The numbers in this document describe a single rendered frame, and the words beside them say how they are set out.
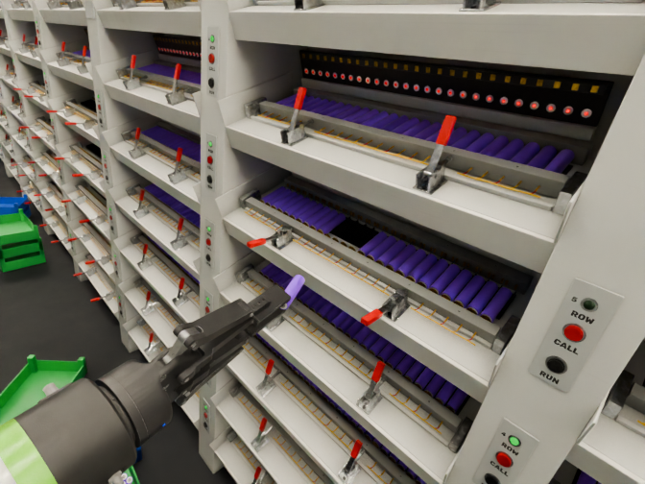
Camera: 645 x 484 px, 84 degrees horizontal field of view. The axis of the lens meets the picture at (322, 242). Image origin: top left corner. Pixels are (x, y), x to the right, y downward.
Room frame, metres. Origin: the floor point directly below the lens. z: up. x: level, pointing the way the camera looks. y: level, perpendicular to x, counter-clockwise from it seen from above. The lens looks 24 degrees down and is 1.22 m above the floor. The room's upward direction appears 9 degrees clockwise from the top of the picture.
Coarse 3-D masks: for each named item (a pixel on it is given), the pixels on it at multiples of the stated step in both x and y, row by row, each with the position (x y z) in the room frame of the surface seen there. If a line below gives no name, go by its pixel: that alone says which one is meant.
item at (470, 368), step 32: (256, 192) 0.78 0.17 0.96; (256, 224) 0.70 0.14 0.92; (416, 224) 0.62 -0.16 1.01; (288, 256) 0.59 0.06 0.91; (320, 256) 0.59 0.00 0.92; (320, 288) 0.54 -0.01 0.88; (352, 288) 0.51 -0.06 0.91; (384, 320) 0.44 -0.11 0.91; (416, 320) 0.44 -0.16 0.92; (512, 320) 0.41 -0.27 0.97; (416, 352) 0.41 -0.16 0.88; (448, 352) 0.39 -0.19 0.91; (480, 352) 0.39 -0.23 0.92; (480, 384) 0.35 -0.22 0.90
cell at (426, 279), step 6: (438, 264) 0.53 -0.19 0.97; (444, 264) 0.53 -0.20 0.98; (432, 270) 0.51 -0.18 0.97; (438, 270) 0.52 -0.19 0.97; (426, 276) 0.50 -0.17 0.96; (432, 276) 0.50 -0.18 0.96; (438, 276) 0.51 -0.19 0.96; (426, 282) 0.49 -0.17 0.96; (432, 282) 0.50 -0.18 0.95; (426, 288) 0.49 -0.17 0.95
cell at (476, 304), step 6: (492, 282) 0.48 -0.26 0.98; (486, 288) 0.47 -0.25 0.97; (492, 288) 0.47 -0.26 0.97; (480, 294) 0.46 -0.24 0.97; (486, 294) 0.46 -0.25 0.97; (492, 294) 0.47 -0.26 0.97; (474, 300) 0.45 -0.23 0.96; (480, 300) 0.45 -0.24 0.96; (486, 300) 0.45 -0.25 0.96; (468, 306) 0.44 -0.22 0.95; (474, 306) 0.44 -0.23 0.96; (480, 306) 0.44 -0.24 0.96
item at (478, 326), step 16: (256, 208) 0.73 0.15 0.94; (272, 208) 0.71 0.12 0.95; (272, 224) 0.68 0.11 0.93; (288, 224) 0.65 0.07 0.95; (320, 240) 0.60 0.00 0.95; (336, 256) 0.58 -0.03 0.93; (352, 256) 0.55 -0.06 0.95; (368, 272) 0.53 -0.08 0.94; (384, 272) 0.51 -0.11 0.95; (400, 288) 0.49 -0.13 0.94; (416, 288) 0.47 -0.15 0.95; (432, 304) 0.45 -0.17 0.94; (448, 304) 0.44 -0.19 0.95; (432, 320) 0.43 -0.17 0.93; (464, 320) 0.42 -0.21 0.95; (480, 320) 0.41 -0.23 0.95; (480, 336) 0.40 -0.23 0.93
